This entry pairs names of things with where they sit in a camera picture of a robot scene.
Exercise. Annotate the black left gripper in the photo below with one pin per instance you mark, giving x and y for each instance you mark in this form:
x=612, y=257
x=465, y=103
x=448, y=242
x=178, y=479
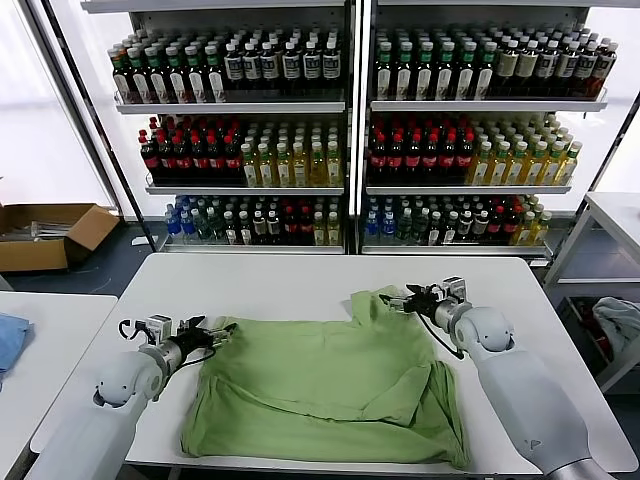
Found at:
x=192, y=341

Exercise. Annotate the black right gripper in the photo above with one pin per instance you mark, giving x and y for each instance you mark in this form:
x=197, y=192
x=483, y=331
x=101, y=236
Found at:
x=424, y=303

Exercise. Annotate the green polo shirt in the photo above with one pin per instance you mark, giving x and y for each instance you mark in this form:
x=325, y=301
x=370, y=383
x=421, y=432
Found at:
x=310, y=360

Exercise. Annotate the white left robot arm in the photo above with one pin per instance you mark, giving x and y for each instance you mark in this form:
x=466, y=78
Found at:
x=100, y=425

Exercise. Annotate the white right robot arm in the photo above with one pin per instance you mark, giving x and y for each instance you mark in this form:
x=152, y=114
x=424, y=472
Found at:
x=530, y=400

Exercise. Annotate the small clear green water bottle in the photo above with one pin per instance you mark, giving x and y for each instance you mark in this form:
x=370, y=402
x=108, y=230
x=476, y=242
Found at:
x=403, y=227
x=215, y=225
x=201, y=225
x=419, y=227

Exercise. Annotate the small blue drink bottle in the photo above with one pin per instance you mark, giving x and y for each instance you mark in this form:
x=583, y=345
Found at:
x=371, y=225
x=187, y=223
x=387, y=225
x=173, y=223

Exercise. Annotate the small white cap dark bottle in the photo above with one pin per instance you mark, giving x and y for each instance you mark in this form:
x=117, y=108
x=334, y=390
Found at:
x=464, y=227
x=479, y=225
x=244, y=228
x=258, y=228
x=229, y=228
x=434, y=228
x=449, y=228
x=272, y=228

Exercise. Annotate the small yellow juice bottle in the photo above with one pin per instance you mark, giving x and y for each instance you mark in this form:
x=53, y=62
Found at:
x=540, y=227
x=333, y=229
x=524, y=228
x=318, y=229

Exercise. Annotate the white paper scrap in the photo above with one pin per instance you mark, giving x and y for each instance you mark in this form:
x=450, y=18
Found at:
x=138, y=240

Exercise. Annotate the small red cap cola bottle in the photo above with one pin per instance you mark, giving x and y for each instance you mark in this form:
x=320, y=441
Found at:
x=494, y=225
x=304, y=228
x=289, y=228
x=509, y=225

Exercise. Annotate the grey packaged parts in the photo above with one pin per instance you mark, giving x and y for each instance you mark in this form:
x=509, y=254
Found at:
x=47, y=229

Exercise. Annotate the brown cardboard box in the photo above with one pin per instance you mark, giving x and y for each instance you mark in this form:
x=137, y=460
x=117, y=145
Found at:
x=30, y=255

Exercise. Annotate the blue folded cloth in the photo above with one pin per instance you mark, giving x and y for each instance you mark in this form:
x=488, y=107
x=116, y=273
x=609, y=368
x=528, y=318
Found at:
x=12, y=341

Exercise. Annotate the red crumpled garment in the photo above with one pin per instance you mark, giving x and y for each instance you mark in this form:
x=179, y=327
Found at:
x=599, y=343

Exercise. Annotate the grey metal shelf rack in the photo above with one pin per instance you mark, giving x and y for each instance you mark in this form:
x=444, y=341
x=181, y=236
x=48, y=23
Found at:
x=480, y=105
x=230, y=108

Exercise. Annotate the pale blue crumpled garment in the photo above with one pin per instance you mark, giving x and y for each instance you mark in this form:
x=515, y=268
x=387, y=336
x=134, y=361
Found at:
x=617, y=318

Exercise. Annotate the green cap brown tea bottle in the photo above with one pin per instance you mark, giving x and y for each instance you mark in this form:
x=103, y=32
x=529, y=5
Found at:
x=403, y=73
x=463, y=73
x=197, y=78
x=215, y=78
x=159, y=78
x=140, y=78
x=122, y=78
x=483, y=73
x=443, y=73
x=423, y=73
x=383, y=73
x=178, y=78

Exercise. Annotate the white label dark drink bottle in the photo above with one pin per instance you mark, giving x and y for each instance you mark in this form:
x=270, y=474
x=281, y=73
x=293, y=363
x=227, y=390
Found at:
x=545, y=65
x=310, y=68
x=602, y=65
x=269, y=68
x=329, y=68
x=232, y=68
x=251, y=68
x=584, y=65
x=290, y=68
x=565, y=65

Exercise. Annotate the beige label dark drink bottle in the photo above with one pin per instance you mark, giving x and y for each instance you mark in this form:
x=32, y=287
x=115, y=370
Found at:
x=524, y=65
x=505, y=65

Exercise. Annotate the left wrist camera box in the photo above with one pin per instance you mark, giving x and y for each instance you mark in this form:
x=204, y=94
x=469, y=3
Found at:
x=160, y=327

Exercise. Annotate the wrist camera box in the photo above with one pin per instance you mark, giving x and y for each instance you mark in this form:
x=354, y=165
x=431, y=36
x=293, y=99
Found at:
x=160, y=327
x=456, y=289

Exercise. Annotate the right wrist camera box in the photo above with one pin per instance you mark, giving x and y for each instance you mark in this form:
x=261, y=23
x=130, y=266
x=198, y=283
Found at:
x=456, y=289

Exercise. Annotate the black slanted frame post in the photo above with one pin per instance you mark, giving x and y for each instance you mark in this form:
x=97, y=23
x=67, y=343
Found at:
x=110, y=148
x=613, y=143

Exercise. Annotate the grey metal frame table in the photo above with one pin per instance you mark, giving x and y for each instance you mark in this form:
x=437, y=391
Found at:
x=617, y=210

